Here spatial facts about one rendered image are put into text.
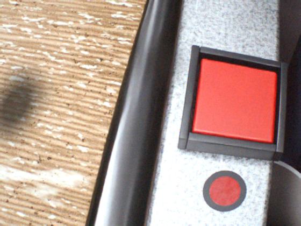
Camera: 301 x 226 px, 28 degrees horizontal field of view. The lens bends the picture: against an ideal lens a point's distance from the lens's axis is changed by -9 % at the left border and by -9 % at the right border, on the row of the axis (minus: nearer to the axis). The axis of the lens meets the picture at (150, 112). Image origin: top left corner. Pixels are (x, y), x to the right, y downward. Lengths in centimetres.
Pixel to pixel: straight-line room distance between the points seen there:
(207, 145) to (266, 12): 14
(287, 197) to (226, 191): 70
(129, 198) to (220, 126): 8
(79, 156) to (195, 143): 8
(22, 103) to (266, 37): 20
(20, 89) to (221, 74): 15
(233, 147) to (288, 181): 66
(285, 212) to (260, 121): 74
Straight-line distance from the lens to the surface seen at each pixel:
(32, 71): 45
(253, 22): 51
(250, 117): 44
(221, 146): 43
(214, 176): 44
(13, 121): 43
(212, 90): 45
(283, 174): 108
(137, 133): 45
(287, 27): 169
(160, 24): 50
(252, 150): 43
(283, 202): 116
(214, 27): 50
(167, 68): 52
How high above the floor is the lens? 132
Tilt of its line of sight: 62 degrees down
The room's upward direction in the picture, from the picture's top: 4 degrees clockwise
